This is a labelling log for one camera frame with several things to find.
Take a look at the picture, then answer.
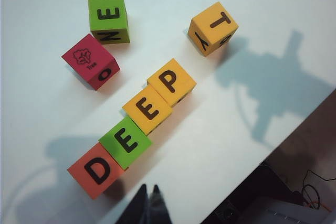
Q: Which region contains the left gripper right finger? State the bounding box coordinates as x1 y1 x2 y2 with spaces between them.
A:
150 183 172 224

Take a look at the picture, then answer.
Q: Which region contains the yellow alligator letter block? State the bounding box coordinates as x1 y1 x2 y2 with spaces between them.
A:
122 84 173 135

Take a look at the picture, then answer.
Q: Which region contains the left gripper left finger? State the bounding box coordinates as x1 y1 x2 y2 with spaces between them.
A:
114 183 149 224

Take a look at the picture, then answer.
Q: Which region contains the orange queen letter block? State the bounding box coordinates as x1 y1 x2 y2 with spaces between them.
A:
67 142 126 200

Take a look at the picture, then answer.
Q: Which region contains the grey vented device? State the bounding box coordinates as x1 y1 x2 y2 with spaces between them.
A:
258 200 336 224

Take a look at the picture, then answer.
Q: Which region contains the yellow 3 letter block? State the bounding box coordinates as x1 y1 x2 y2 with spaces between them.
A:
146 58 197 108

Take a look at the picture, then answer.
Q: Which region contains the yellow 9 letter block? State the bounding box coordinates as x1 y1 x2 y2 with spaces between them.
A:
187 1 239 58

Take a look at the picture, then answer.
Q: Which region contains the green duck letter block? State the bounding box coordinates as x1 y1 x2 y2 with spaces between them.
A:
98 116 153 170

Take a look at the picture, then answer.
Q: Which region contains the pink tree letter block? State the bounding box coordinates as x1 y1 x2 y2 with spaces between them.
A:
61 34 121 91

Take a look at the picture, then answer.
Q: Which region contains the thin orange wire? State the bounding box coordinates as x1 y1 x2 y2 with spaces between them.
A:
304 200 331 210

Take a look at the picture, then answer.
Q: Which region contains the thin black cable loop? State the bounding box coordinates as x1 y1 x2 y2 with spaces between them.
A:
301 170 336 209

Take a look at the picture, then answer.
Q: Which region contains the green N letter block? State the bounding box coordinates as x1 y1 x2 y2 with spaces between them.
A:
88 0 131 44

